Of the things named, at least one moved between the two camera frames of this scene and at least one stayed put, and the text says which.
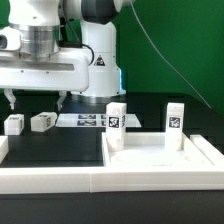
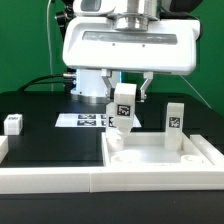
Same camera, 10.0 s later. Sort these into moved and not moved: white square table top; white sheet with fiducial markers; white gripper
Moved: white gripper
Not moved: white square table top; white sheet with fiducial markers
